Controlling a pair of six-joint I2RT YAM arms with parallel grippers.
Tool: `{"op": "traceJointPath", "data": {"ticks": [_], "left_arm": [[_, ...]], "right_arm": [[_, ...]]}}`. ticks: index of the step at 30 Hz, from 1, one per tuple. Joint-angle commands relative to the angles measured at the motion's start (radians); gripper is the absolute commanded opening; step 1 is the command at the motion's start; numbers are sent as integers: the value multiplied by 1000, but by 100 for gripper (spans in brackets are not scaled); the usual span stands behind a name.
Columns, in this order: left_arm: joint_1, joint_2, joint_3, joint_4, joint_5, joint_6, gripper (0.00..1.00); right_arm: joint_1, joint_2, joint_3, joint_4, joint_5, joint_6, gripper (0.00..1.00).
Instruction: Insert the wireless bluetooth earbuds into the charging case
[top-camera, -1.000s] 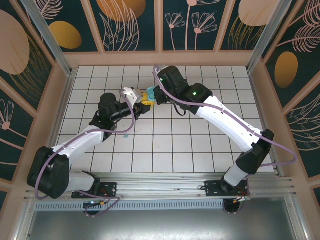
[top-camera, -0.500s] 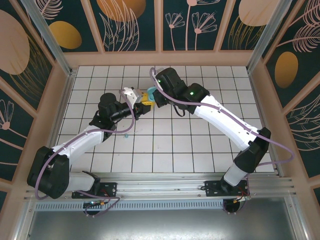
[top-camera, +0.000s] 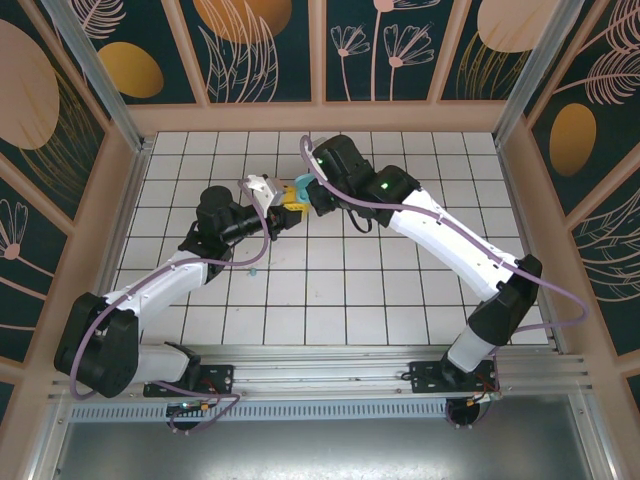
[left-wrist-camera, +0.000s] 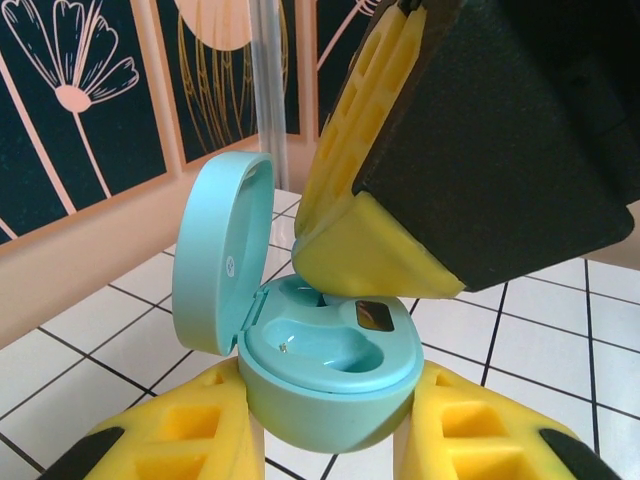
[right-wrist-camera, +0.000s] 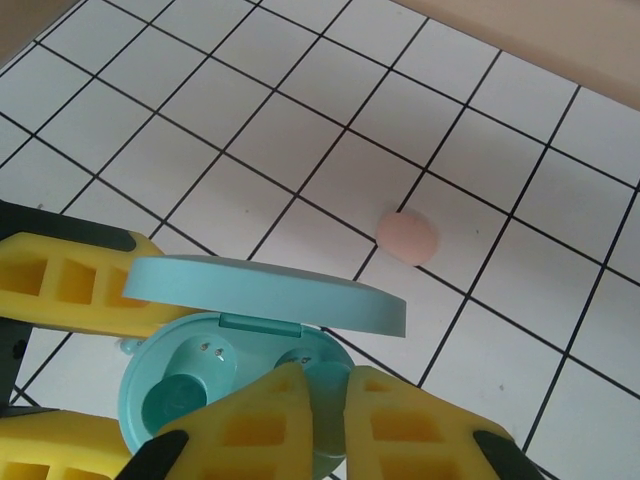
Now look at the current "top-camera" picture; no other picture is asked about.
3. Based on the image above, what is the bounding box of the grey metal sheet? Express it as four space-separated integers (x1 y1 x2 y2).
49 419 596 480

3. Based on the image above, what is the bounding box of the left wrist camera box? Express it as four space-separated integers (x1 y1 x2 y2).
241 174 287 214

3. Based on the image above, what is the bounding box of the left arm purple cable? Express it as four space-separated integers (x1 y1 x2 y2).
69 178 271 436

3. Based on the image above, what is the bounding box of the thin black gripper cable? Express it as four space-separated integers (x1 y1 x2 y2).
347 208 382 235

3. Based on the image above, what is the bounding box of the aluminium side rail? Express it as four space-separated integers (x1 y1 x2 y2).
497 139 569 351
102 139 151 281

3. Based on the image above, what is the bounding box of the aluminium corner post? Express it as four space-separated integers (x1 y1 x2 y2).
492 0 587 146
39 0 154 154

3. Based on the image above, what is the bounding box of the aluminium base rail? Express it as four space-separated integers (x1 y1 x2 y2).
47 342 597 401

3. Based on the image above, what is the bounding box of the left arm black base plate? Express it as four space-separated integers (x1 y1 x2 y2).
143 363 236 399

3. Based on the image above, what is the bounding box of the slotted grey cable duct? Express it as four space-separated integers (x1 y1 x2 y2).
69 402 451 422

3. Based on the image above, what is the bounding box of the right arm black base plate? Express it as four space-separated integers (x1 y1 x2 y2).
408 360 501 396

